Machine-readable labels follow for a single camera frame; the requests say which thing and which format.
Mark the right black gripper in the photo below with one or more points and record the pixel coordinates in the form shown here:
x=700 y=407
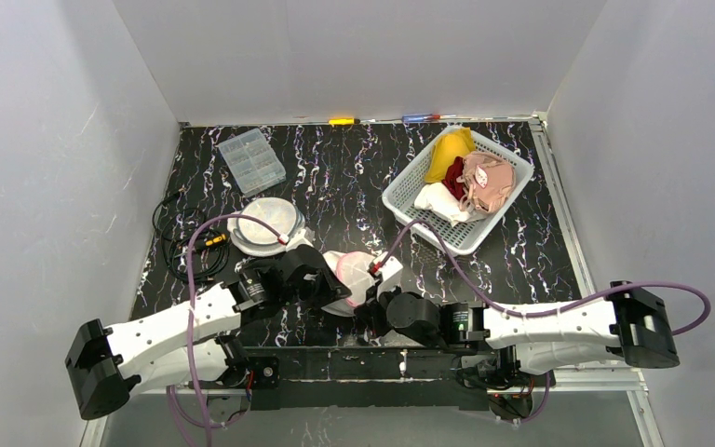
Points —
x=369 y=308

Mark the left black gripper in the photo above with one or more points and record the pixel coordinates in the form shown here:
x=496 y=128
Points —
x=318 y=283

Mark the white mesh bag pink zipper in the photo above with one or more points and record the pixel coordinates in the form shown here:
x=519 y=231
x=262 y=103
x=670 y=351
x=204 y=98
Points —
x=352 y=269

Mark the white mesh bag blue zipper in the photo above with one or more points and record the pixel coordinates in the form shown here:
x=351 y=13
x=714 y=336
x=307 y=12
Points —
x=253 y=235

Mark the white plastic basket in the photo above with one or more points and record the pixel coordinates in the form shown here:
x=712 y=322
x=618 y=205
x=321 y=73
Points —
x=464 y=238

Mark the red bra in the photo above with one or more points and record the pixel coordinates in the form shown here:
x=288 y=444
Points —
x=452 y=177

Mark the beige pink bra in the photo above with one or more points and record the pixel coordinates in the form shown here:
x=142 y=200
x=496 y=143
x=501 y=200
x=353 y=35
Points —
x=487 y=181

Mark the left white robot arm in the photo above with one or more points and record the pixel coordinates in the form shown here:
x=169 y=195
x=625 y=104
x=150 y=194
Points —
x=107 y=365

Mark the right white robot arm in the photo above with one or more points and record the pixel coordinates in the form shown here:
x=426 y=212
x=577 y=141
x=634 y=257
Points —
x=626 y=322

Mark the white bra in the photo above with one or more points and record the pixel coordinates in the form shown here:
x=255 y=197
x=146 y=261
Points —
x=436 y=198

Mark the yellow bra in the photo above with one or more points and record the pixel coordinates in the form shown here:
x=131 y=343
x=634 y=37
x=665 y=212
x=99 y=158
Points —
x=458 y=143

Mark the clear plastic organizer box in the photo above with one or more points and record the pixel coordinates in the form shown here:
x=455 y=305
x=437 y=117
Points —
x=252 y=161

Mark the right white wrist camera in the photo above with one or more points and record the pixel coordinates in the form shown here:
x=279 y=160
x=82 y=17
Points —
x=386 y=272

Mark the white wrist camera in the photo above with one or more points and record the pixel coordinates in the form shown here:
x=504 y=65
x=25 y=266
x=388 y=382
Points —
x=303 y=237
x=386 y=272

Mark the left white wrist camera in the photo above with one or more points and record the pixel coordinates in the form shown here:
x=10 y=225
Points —
x=303 y=237

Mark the black base frame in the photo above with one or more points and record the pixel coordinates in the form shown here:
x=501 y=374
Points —
x=385 y=377

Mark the yellow handled screwdriver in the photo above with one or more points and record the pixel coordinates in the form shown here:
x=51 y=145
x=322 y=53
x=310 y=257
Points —
x=344 y=121

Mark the blue red handled screwdriver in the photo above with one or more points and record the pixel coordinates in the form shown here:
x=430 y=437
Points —
x=420 y=118

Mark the aluminium side rail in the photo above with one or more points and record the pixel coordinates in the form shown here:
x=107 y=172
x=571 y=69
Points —
x=592 y=376

